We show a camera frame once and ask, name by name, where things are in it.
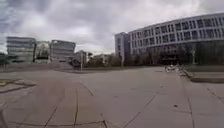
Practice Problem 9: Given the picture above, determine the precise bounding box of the group of green trees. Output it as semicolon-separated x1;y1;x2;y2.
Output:
124;49;164;67

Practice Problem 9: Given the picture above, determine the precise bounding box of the small pale building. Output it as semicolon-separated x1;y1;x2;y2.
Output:
73;49;90;66

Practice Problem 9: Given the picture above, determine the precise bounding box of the grey paved plaza ground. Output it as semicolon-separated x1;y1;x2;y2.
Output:
0;65;224;128

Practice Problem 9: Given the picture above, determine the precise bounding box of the grey banded office building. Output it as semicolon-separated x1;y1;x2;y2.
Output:
49;39;77;64

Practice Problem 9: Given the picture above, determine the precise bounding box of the group of parked bicycles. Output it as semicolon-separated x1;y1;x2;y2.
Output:
164;63;185;74

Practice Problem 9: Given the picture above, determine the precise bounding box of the large curved grey building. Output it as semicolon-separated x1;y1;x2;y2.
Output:
114;12;224;66

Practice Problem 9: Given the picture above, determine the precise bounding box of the pale narrow building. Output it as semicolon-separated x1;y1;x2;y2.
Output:
34;40;52;64

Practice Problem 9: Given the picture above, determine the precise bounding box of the raised grey kerb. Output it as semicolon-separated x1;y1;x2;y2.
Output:
179;67;224;85

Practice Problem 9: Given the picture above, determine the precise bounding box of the pale banded office building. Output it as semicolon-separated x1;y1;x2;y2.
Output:
5;36;37;64

